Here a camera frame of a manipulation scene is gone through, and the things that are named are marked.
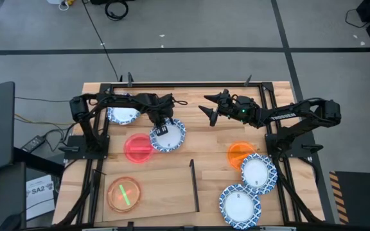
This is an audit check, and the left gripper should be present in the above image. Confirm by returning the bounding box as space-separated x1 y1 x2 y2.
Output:
152 93 175 136

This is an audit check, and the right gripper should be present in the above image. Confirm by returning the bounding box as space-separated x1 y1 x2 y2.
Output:
198 89 263 128

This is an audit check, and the blue patterned paper plate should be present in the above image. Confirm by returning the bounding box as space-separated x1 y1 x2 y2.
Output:
149 117 187 153
107 107 141 126
218 183 262 230
240 153 279 195

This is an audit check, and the pink transparent plastic plate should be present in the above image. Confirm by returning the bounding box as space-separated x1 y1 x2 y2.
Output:
123 133 155 164
106 176 142 214

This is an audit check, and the orange transparent plastic plate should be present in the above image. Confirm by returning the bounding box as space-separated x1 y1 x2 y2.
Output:
227 141 257 171

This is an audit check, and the wooden shelf board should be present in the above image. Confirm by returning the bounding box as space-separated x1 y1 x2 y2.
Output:
102 166 202 223

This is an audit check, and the black power brick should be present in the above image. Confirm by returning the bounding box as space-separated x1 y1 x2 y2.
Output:
20 135 47 153

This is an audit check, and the white printed paper sheet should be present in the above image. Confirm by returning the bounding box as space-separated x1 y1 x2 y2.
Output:
25 174 57 221

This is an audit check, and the dark computer desk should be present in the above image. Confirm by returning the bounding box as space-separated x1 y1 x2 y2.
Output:
0 147 66 231

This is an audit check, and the black mat with hazard stripes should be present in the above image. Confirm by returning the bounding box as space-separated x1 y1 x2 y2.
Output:
328 170 370 226

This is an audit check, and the black computer mouse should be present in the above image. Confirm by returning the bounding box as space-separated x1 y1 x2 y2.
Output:
0 213 22 231

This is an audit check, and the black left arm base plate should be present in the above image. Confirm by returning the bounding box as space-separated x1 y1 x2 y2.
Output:
58 134 110 160

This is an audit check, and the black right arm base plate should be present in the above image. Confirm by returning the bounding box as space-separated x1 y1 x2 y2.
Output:
265 132 324 158

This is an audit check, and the yellow cable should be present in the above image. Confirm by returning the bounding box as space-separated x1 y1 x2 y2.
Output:
13 113 75 126

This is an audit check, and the long black floor cable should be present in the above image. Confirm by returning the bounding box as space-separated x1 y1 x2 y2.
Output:
81 0 121 83

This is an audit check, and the coiled black cable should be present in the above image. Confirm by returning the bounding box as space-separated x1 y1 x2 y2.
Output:
103 0 130 21

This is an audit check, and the gray cable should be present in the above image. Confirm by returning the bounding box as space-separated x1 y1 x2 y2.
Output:
13 96 72 103

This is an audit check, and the thin black cable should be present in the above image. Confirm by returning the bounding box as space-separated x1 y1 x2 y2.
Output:
344 8 367 29

